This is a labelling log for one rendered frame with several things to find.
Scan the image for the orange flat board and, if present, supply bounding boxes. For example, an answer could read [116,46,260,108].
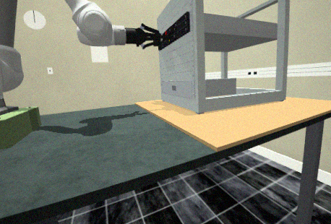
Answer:
[135,97,331,152]

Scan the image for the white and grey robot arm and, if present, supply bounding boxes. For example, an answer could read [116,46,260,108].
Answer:
[0,0,126,115]

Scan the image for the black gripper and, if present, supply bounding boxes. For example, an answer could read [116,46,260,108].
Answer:
[125,23,173,49]

